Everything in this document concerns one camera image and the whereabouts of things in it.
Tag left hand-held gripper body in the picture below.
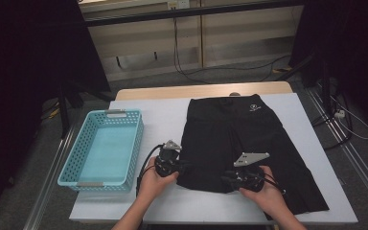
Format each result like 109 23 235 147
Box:
154 139 182 178

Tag light blue plastic basket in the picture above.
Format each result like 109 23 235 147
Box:
57 108 145 193

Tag black shorts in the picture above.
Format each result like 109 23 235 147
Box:
175 94 330 221

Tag white floor cable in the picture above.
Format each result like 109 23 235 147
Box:
330 95 368 141

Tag black horizontal bar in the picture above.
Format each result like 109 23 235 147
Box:
84 0 305 28

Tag aluminium floor rail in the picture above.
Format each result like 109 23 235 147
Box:
306 87 368 219
22 124 76 230

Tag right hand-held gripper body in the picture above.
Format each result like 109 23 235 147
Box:
233 151 271 193

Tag white wall socket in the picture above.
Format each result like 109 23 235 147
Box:
167 0 191 10

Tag hand-held gripper black cable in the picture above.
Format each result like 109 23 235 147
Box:
255 173 287 196
136 144 166 197

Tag black tripod stand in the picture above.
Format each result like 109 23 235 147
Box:
276 52 334 113
57 80 116 140

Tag left hand-held gripper black cable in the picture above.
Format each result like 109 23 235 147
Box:
136 144 166 197

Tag person's right hand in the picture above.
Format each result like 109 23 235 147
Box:
239 165 290 219

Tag beige cabinet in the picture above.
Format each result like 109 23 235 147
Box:
78 0 305 82

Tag yellow floor cable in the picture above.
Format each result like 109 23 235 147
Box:
42 102 60 121

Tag black hanging wall cable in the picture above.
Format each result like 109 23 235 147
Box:
172 15 291 85

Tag white table cover sheet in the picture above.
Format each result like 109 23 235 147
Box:
69 92 358 224

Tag person's left hand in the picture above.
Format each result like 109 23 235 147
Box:
137 156 180 205

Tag black floor cable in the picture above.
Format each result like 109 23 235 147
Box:
310 92 354 151

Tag black curtain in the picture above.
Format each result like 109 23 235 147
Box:
288 0 368 132
0 0 111 221

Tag right hand-held gripper black cable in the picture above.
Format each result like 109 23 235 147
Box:
255 173 287 196

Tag wooden table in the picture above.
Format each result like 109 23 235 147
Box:
114 80 294 102

